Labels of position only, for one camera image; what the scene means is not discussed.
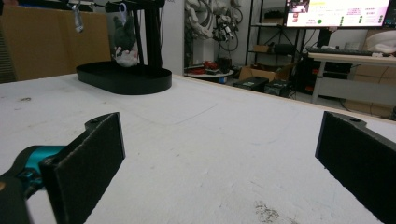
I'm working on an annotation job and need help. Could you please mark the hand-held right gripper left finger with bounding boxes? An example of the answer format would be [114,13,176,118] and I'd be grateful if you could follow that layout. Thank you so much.
[38,111,126,224]

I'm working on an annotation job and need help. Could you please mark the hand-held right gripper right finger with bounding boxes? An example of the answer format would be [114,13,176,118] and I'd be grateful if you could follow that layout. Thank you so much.
[315,110,396,224]

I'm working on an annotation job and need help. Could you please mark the black stand with tray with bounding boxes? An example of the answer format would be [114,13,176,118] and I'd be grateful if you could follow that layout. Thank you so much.
[76,0,173,96]

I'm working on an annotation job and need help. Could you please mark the stacked cardboard boxes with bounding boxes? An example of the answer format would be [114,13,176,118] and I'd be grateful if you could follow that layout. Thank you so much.
[342,29,396,119]

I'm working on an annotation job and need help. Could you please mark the wooden desk with white legs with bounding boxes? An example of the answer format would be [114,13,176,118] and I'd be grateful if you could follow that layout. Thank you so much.
[307,51,396,107]

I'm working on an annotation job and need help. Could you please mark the black equipment case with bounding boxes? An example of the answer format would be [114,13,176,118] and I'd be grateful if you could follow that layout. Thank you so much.
[232,76,270,93]
[263,79,292,98]

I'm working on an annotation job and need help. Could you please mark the black keyboard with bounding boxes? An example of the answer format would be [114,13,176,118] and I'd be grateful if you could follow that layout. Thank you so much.
[305,46,385,58]

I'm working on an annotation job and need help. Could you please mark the white plush cushion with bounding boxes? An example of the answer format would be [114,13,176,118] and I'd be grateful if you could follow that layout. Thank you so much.
[365,29,396,54]

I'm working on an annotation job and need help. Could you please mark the open cardboard box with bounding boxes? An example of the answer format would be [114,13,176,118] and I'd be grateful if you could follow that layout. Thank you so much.
[238,63,297,83]

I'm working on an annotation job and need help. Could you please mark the brown cardboard panel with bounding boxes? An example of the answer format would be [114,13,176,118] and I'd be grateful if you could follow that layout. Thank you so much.
[0,6,112,83]

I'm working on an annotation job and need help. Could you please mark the bright computer monitor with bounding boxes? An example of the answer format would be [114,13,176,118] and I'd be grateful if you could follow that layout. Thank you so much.
[284,0,391,29]

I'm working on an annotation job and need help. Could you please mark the dark computer monitor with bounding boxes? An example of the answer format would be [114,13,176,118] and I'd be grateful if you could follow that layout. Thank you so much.
[384,0,396,28]

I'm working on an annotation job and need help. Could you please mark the round white table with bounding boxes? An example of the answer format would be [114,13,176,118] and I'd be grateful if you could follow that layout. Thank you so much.
[184,68,235,79]

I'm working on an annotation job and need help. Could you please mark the black metal shelf rack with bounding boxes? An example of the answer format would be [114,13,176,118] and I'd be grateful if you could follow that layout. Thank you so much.
[245,0,291,66]

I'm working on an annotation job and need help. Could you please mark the robot hardware with cables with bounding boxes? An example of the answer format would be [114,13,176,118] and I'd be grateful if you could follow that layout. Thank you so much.
[213,6,244,52]

